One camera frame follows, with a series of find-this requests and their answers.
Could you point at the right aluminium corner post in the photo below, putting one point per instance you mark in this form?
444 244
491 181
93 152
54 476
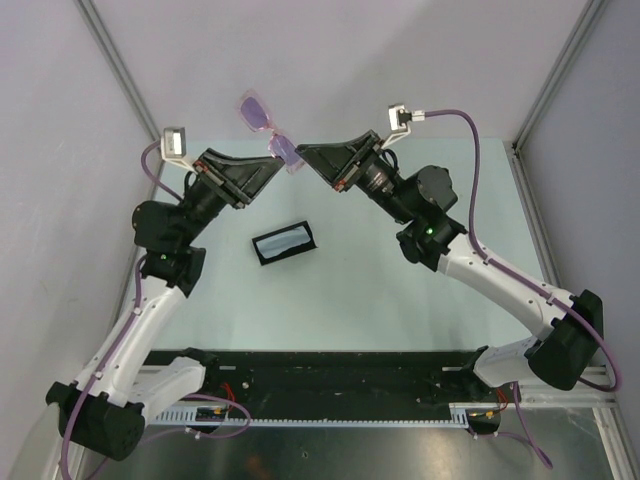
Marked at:
582 30

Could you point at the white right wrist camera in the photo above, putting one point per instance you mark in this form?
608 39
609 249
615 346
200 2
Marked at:
400 119

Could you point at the left aluminium corner post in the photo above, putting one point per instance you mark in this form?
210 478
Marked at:
114 59

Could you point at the light blue cleaning cloth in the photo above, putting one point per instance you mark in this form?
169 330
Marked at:
280 243

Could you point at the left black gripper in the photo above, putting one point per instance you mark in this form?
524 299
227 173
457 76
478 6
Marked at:
236 181

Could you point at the pink purple sunglasses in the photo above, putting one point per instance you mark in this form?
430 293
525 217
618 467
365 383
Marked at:
256 116

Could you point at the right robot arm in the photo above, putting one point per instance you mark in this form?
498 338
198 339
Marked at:
563 327

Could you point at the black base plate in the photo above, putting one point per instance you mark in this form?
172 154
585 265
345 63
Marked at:
338 385

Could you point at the white slotted cable duct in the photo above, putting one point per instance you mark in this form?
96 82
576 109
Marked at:
184 415

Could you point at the aluminium corner post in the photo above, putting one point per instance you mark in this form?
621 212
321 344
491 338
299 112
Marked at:
114 59
582 30

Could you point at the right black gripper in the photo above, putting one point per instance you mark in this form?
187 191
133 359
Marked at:
338 162

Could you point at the black glasses case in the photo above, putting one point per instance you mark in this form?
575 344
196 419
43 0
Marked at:
311 245

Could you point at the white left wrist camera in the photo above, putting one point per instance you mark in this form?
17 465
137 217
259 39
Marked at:
173 147

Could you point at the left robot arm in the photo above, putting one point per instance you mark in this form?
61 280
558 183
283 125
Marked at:
103 409

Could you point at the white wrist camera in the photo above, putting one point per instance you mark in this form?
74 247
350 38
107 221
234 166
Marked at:
400 119
173 147

